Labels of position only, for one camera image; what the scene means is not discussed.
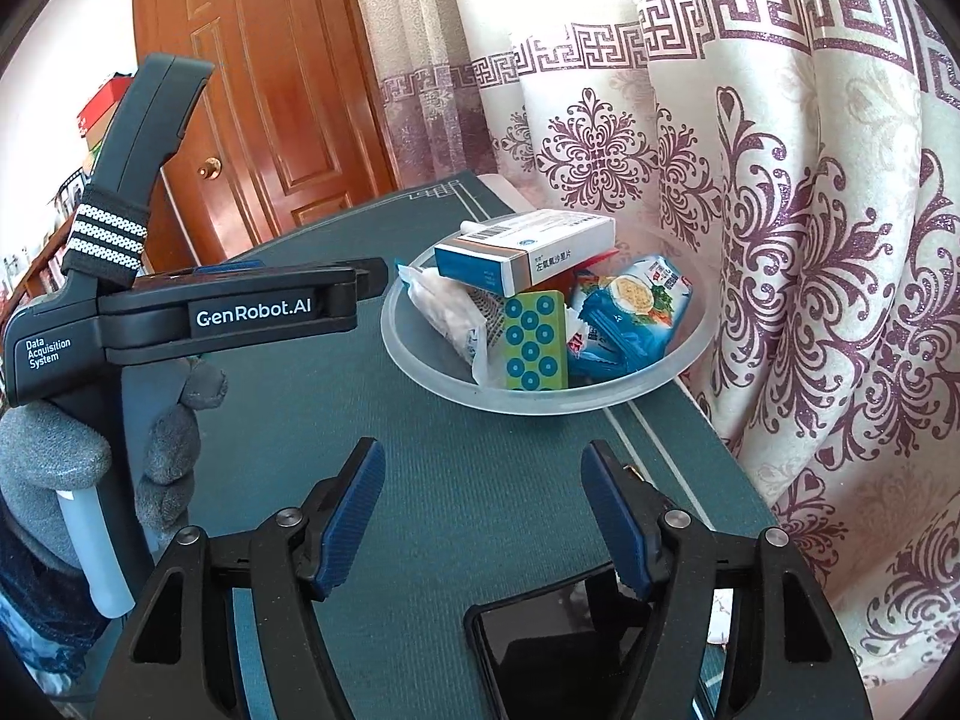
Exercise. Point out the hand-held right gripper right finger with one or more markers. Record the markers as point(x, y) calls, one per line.
point(619, 525)

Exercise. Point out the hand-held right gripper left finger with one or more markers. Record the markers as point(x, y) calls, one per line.
point(352, 517)

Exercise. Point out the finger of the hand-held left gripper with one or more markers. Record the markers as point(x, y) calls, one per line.
point(371, 274)

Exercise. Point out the white snack packet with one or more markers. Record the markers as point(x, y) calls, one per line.
point(450, 307)

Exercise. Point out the white medicine box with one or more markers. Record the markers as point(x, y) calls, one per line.
point(525, 255)

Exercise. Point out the clear plastic bowl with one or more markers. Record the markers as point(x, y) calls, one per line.
point(525, 399)

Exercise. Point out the green dotted block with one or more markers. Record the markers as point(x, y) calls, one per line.
point(532, 345)

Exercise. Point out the blue cracker packet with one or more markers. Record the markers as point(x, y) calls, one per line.
point(630, 315)

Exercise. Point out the person's left hand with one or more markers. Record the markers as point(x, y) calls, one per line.
point(52, 457)

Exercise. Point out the teal table mat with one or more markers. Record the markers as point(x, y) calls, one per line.
point(450, 480)

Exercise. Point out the wooden bookshelf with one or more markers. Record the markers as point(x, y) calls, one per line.
point(41, 274)

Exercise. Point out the black smartphone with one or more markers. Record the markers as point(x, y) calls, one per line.
point(540, 660)

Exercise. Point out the brass door knob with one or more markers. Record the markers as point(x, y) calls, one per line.
point(210, 166)

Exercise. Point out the brown wooden door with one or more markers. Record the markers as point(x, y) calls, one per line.
point(285, 90)

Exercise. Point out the red box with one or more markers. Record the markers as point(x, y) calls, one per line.
point(105, 105)

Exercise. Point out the blue denim pants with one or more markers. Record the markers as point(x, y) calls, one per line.
point(37, 615)

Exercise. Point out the patterned white purple curtain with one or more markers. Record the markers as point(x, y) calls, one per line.
point(825, 240)

